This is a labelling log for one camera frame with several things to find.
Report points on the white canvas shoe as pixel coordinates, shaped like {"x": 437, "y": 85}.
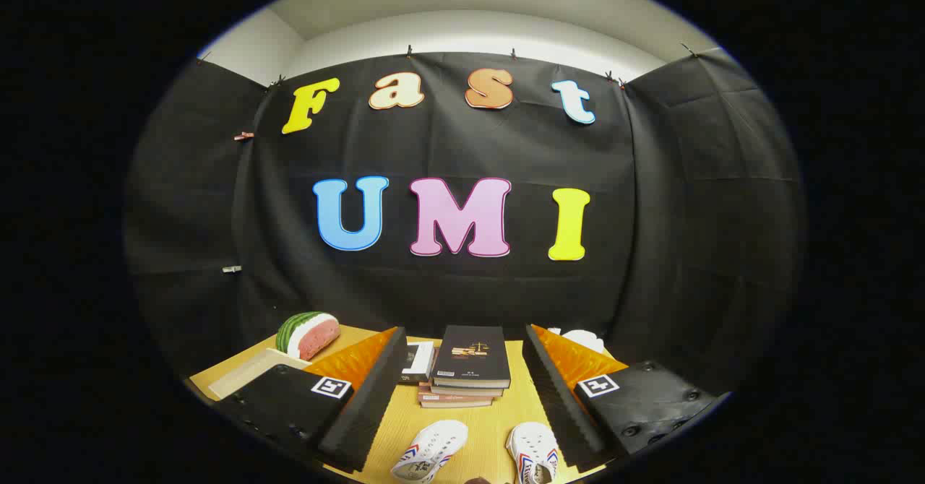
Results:
{"x": 432, "y": 449}
{"x": 533, "y": 449}

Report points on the brown book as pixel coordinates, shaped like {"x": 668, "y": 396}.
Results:
{"x": 454, "y": 402}

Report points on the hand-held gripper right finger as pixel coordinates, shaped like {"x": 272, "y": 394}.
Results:
{"x": 556, "y": 397}

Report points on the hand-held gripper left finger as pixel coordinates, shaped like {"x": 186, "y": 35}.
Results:
{"x": 376, "y": 397}

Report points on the black backdrop cloth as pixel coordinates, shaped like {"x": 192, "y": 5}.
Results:
{"x": 462, "y": 144}

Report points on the black hardcover book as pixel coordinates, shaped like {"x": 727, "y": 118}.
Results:
{"x": 471, "y": 357}

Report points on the white book with portrait cover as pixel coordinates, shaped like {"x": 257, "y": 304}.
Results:
{"x": 418, "y": 362}

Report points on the watermelon slice toy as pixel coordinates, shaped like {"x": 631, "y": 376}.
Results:
{"x": 311, "y": 334}

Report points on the white plush toy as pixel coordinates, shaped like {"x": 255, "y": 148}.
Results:
{"x": 584, "y": 339}

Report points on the dark book with white pages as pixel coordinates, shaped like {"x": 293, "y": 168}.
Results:
{"x": 462, "y": 391}

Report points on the copper clip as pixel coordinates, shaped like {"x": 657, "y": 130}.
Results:
{"x": 244, "y": 136}

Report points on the cream fabric storage box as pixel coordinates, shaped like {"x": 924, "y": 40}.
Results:
{"x": 249, "y": 374}

